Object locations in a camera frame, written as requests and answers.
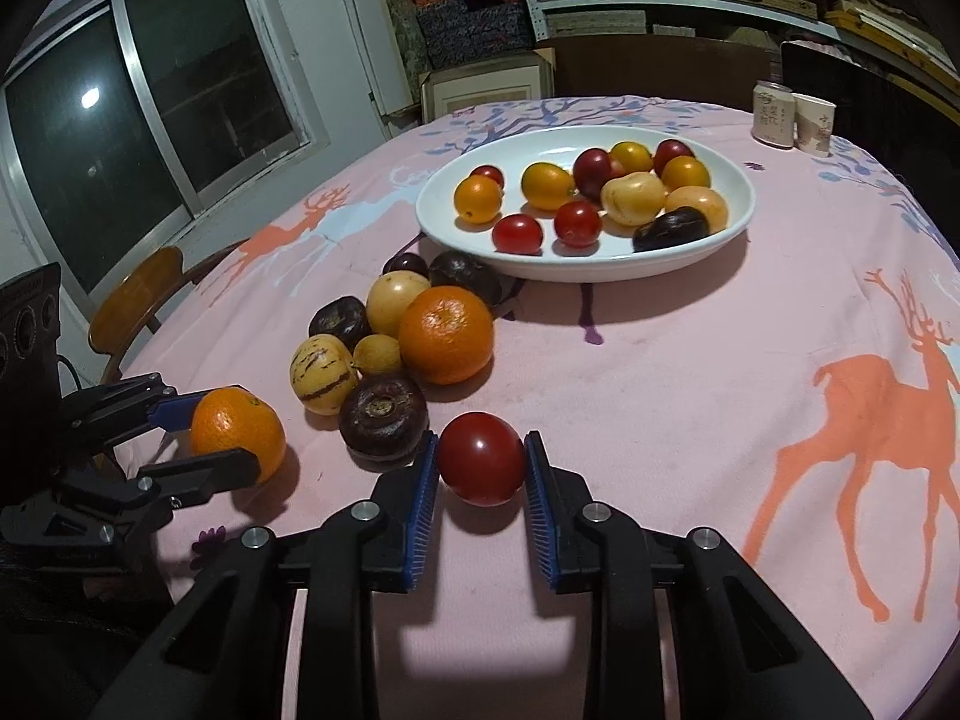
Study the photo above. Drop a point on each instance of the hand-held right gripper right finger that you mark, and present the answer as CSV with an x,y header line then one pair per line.
x,y
541,510

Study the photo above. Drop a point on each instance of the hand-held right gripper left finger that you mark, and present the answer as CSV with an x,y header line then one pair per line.
x,y
425,510

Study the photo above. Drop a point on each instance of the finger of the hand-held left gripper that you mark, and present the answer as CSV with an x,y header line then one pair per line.
x,y
217,469
169,412

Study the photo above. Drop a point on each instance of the orange mandarin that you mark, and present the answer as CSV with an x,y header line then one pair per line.
x,y
446,334
240,431

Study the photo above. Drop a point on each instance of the white oval plate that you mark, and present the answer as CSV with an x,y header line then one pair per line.
x,y
570,266

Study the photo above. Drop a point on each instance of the small red cherry tomato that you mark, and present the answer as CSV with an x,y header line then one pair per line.
x,y
489,175

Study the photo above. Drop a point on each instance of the yellow fruit with red blush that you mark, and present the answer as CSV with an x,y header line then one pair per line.
x,y
705,206

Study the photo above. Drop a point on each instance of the dark red round fruit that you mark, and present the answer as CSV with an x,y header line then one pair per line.
x,y
671,151
592,169

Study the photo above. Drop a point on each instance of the large dark water chestnut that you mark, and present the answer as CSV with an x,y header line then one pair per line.
x,y
382,416

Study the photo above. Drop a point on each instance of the wooden armchair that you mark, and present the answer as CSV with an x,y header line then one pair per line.
x,y
135,300

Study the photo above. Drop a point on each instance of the striped pepino melon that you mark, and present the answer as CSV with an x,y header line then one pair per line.
x,y
324,375

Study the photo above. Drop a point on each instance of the small yellow round fruit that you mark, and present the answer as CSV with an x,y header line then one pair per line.
x,y
377,355

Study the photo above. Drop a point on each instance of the pink deer print tablecloth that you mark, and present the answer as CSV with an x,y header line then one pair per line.
x,y
675,390

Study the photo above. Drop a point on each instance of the large yellow round fruit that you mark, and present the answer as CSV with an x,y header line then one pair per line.
x,y
397,304

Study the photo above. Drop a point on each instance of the small dark water chestnut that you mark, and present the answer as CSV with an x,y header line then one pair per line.
x,y
405,264

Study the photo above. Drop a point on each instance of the sliding glass window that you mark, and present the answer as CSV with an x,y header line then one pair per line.
x,y
150,127

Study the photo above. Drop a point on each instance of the white wooden board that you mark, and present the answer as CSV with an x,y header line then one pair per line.
x,y
367,52

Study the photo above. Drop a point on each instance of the framed picture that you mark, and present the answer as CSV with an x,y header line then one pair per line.
x,y
487,90

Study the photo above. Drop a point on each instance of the brown wooden chair back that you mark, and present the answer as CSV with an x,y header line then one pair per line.
x,y
652,67

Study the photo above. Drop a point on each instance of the printed paper cup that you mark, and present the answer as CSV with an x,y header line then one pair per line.
x,y
814,127

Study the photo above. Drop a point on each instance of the black chair back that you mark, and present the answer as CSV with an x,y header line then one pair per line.
x,y
877,112

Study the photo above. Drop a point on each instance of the stack of yellow flat boxes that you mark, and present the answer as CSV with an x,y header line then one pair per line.
x,y
885,30

